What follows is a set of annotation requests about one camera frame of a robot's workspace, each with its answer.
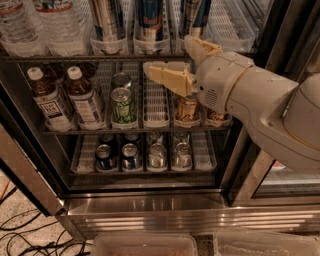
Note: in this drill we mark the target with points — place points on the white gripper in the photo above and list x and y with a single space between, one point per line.
220 80

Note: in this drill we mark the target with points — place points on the blue Red Bull can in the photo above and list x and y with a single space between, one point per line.
149 14

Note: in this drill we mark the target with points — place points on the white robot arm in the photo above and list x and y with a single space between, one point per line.
281 116

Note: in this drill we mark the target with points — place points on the front left gold can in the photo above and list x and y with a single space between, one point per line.
187 112

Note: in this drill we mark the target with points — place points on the gold can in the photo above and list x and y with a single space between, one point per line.
216 119
187 112

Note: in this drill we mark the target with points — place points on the right blue silver energy can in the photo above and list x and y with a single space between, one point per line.
193 18

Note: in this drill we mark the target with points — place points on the front right gold can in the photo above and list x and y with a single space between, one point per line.
216 119

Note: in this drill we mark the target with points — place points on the rear green soda can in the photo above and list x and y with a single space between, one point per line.
121 79

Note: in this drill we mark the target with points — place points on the green soda can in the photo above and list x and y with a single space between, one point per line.
121 79
124 111

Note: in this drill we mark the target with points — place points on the front green soda can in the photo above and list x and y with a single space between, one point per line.
124 111

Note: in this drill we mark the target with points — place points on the left silver energy drink can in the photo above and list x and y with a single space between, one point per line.
109 31

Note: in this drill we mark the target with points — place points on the front left silver can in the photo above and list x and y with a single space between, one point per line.
157 158

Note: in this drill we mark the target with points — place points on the front right silver can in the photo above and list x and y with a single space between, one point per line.
182 158

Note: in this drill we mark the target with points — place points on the stainless steel display fridge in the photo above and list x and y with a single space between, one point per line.
232 183

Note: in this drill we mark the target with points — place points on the front blue Pepsi can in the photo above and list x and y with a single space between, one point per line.
131 158

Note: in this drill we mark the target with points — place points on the front dark blue can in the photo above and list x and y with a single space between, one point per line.
105 159

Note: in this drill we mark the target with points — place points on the right brown tea bottle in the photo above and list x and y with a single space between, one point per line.
84 98

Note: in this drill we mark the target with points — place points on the brown tea bottle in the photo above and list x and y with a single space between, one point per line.
84 98
50 100

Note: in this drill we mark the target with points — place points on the right clear water bottle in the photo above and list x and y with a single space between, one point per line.
61 26

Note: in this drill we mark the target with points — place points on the clear water bottle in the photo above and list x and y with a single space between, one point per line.
18 33
61 26

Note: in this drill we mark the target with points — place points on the left brown tea bottle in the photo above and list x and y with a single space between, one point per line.
50 100

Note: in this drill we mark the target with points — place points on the left clear water bottle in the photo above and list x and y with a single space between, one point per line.
18 33

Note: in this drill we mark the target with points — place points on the right clear plastic bin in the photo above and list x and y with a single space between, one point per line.
254 243

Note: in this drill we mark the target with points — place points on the clear plastic bin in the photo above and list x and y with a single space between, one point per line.
254 243
143 244

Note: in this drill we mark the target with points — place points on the left clear plastic bin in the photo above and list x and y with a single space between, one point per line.
143 244

